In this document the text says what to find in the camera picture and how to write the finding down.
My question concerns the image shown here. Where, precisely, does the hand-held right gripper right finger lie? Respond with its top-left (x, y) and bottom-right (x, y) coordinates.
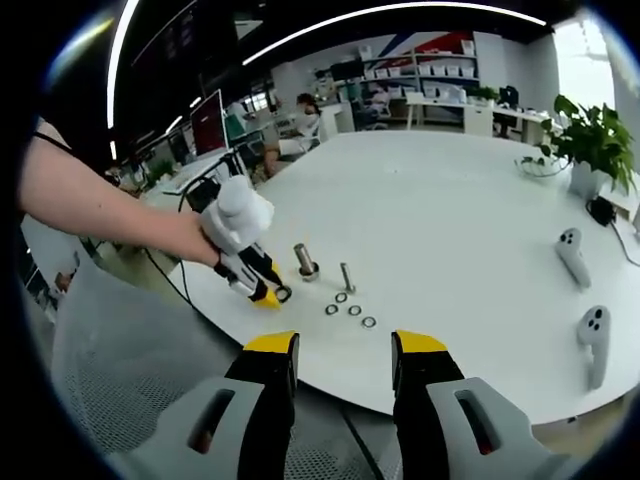
top-left (390, 328), bottom-right (574, 480)

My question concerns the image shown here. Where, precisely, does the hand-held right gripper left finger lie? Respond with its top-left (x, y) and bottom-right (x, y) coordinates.
top-left (122, 328), bottom-right (302, 480)

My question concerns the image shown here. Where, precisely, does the large threaded stud bolt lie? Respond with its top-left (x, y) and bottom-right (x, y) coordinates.
top-left (292, 242), bottom-right (322, 283)

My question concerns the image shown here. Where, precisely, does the person's left hand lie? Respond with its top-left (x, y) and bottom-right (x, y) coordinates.
top-left (179, 212), bottom-right (224, 269)

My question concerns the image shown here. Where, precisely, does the white standing desk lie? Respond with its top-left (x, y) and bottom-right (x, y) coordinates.
top-left (162, 149), bottom-right (251, 197)

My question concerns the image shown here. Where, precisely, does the computer monitor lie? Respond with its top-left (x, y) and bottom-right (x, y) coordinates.
top-left (189, 89), bottom-right (229, 159)

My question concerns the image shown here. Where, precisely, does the grey mesh chair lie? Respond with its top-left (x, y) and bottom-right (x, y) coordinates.
top-left (49, 259), bottom-right (396, 480)

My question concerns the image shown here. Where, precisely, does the white handheld controller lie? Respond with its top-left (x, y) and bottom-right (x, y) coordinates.
top-left (554, 227), bottom-right (592, 289)
top-left (577, 304), bottom-right (612, 391)

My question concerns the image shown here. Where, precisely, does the curved ceiling light strip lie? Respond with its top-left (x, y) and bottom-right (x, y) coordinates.
top-left (243, 1), bottom-right (549, 66)
top-left (106, 0), bottom-right (144, 131)

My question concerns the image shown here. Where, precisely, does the shelf with white bins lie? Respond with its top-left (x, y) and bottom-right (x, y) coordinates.
top-left (312, 32), bottom-right (481, 126)

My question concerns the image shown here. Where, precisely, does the black power adapter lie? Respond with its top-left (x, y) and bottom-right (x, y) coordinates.
top-left (585, 196), bottom-right (616, 226)

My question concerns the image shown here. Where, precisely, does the white cabinet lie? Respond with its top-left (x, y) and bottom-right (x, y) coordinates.
top-left (462, 104), bottom-right (496, 136)

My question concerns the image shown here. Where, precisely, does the white plant pot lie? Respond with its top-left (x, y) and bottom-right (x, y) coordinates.
top-left (569, 162), bottom-right (609, 199)

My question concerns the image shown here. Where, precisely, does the green leafy plant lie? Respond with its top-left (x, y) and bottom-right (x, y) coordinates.
top-left (539, 94), bottom-right (639, 196)

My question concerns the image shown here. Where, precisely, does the black adapter cable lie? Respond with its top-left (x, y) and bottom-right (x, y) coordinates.
top-left (609, 219), bottom-right (640, 267)

